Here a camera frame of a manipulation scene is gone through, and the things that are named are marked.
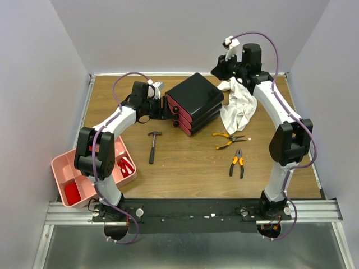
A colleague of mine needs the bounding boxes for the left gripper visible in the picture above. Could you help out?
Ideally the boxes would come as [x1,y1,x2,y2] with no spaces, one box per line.
[142,96,175,120]

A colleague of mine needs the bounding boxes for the pink top drawer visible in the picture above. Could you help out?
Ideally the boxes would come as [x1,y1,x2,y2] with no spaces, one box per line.
[165,94,192,120]

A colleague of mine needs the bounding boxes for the black drawer cabinet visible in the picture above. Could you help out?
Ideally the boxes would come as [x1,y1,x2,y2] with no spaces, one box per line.
[165,73,224,135]

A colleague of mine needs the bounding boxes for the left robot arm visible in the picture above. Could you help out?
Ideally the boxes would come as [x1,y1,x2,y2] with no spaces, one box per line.
[74,80,164,221]

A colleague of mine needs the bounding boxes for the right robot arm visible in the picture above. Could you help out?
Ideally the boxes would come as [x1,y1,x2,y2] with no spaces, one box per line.
[211,40,313,220]

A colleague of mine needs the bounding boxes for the pink middle drawer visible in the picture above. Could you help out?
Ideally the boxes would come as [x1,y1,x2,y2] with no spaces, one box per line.
[168,103,193,129]

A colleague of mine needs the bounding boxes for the white cloth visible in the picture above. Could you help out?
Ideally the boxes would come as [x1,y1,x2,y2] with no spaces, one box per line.
[217,77,257,135]

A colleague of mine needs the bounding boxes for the red white item in tray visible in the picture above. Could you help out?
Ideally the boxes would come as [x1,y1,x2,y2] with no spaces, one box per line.
[117,157,135,178]

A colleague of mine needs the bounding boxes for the yellow needle nose pliers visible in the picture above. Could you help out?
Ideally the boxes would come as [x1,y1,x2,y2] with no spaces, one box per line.
[211,132,247,150]

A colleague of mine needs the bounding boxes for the orange black combination pliers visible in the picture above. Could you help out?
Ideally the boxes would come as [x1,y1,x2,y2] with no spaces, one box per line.
[229,149,245,179]

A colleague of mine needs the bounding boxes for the pink compartment tray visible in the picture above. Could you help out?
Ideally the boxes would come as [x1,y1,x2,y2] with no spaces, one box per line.
[51,137,137,208]

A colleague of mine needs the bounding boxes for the red block in tray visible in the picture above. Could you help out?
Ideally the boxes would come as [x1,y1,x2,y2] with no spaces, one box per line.
[64,182,81,206]

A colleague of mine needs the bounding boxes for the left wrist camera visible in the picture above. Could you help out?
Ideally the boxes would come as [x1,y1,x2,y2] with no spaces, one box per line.
[147,79,165,99]

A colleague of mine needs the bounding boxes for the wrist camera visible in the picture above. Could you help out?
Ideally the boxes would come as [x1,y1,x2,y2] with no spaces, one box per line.
[147,79,165,99]
[222,36,240,61]

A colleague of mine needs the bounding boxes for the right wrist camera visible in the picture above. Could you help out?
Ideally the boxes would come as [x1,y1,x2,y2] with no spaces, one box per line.
[222,36,240,61]

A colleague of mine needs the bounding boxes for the black handled hammer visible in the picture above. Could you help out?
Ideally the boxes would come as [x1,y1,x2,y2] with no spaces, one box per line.
[148,131,162,164]

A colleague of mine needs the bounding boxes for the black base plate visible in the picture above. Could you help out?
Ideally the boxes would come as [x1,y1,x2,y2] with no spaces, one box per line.
[92,198,291,239]

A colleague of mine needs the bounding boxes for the aluminium rail frame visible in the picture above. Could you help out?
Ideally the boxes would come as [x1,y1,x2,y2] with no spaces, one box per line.
[32,72,356,269]

